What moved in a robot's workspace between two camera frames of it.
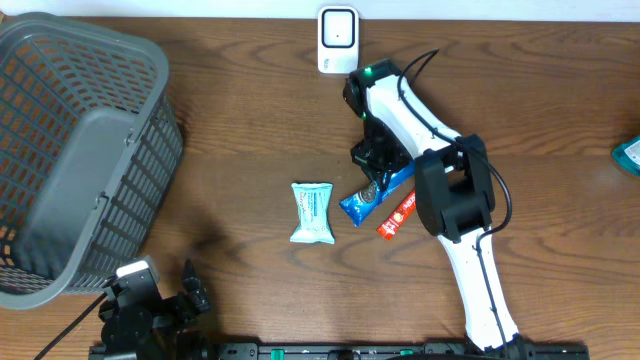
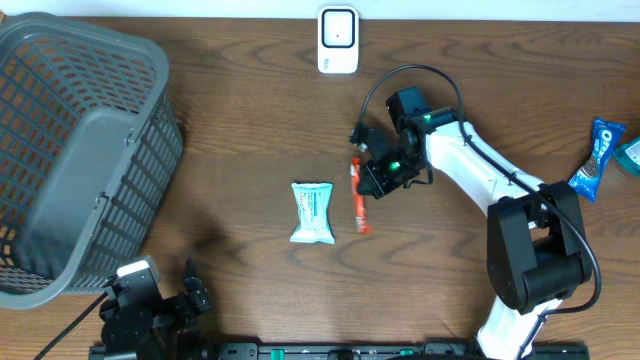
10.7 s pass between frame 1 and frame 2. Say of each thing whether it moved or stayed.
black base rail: stayed
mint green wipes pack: stayed
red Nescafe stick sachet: moved
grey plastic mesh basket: stayed
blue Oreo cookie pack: moved
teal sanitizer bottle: stayed
